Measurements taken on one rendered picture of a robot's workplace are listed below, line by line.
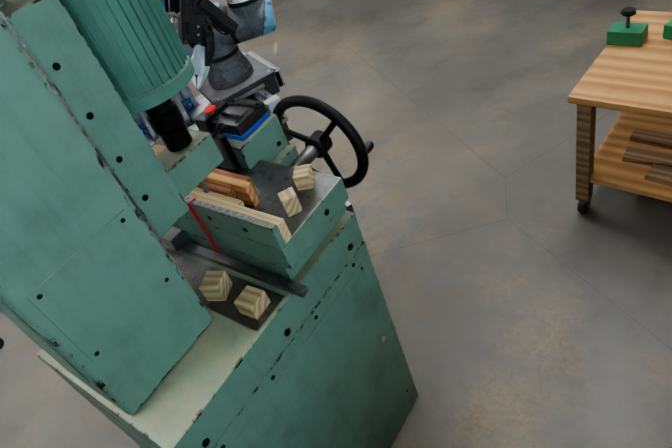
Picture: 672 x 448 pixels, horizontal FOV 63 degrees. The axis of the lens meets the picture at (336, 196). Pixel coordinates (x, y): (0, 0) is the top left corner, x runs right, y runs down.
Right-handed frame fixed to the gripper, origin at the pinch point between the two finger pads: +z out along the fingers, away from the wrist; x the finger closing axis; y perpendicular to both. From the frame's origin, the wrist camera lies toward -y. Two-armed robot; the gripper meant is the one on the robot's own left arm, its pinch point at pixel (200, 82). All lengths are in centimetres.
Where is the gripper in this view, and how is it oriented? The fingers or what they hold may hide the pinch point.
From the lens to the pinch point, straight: 125.2
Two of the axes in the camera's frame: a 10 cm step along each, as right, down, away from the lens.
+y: -6.2, 2.0, -7.6
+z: -0.3, 9.6, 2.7
